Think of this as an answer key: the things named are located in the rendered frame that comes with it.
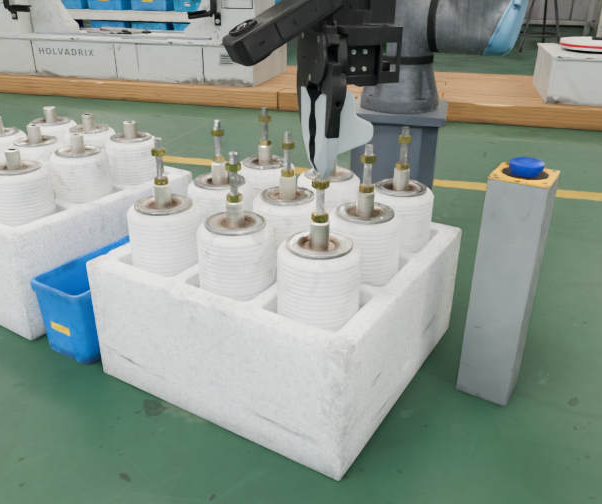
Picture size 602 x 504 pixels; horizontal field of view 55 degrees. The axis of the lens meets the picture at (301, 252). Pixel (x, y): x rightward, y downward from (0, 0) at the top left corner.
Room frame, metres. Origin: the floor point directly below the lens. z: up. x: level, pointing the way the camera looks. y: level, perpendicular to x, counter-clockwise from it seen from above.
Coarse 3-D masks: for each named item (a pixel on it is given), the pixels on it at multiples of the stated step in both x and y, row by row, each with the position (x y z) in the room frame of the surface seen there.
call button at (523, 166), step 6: (510, 162) 0.67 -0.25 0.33; (516, 162) 0.67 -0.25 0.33; (522, 162) 0.66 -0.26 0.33; (528, 162) 0.66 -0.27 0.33; (534, 162) 0.66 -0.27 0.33; (540, 162) 0.67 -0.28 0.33; (516, 168) 0.66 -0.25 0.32; (522, 168) 0.66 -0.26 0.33; (528, 168) 0.65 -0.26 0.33; (534, 168) 0.65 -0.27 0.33; (540, 168) 0.66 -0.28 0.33; (516, 174) 0.66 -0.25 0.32; (522, 174) 0.66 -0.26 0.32; (528, 174) 0.66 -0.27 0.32; (534, 174) 0.66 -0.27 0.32
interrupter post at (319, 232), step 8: (312, 224) 0.59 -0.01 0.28; (320, 224) 0.59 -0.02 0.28; (328, 224) 0.59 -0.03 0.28; (312, 232) 0.59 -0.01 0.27; (320, 232) 0.58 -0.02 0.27; (328, 232) 0.59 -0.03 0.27; (312, 240) 0.59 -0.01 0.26; (320, 240) 0.59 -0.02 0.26; (328, 240) 0.59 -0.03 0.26; (320, 248) 0.58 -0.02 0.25
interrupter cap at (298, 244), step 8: (304, 232) 0.63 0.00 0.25; (336, 232) 0.62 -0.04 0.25; (288, 240) 0.60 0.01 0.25; (296, 240) 0.60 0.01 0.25; (304, 240) 0.61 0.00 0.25; (336, 240) 0.61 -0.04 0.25; (344, 240) 0.60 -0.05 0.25; (288, 248) 0.58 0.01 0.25; (296, 248) 0.58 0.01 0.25; (304, 248) 0.58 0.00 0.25; (312, 248) 0.59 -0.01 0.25; (328, 248) 0.59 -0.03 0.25; (336, 248) 0.58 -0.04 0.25; (344, 248) 0.58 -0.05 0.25; (352, 248) 0.59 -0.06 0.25; (304, 256) 0.56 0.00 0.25; (312, 256) 0.56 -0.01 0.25; (320, 256) 0.56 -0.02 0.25; (328, 256) 0.56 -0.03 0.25; (336, 256) 0.56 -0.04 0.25
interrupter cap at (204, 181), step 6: (204, 174) 0.84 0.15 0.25; (210, 174) 0.85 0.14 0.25; (228, 174) 0.85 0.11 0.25; (198, 180) 0.82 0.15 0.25; (204, 180) 0.82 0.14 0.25; (210, 180) 0.83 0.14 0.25; (228, 180) 0.83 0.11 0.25; (240, 180) 0.82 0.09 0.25; (198, 186) 0.79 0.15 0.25; (204, 186) 0.79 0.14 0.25; (210, 186) 0.79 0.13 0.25; (216, 186) 0.79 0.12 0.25; (222, 186) 0.79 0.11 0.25; (228, 186) 0.79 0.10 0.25; (240, 186) 0.80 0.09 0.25
